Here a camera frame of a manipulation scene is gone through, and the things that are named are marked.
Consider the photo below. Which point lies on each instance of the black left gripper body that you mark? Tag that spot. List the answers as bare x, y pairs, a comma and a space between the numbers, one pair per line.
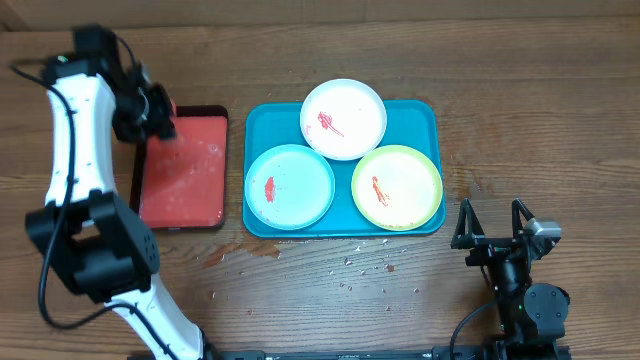
145, 111

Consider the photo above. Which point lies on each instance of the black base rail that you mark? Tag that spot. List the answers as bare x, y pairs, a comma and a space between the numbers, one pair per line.
436, 353

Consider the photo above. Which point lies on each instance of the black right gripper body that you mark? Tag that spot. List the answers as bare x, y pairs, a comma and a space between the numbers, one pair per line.
487, 250

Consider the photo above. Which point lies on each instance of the black tray with red water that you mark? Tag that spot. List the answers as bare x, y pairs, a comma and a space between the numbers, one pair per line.
179, 184

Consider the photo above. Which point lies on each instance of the blue plastic tray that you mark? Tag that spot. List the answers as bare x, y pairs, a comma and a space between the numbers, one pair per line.
411, 123

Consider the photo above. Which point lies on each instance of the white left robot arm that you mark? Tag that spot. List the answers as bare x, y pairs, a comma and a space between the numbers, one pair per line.
87, 235

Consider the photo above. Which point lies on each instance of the white plate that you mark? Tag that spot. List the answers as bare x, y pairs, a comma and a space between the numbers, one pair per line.
343, 119

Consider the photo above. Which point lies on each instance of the light blue plate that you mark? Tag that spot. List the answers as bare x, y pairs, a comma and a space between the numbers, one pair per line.
289, 187

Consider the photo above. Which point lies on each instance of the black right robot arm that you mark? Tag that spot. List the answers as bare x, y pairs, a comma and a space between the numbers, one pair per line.
531, 315

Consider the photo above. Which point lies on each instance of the yellow-green plate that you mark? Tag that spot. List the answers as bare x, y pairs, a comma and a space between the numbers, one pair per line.
397, 188

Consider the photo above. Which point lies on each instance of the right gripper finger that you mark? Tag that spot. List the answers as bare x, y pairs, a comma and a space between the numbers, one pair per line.
468, 227
518, 212

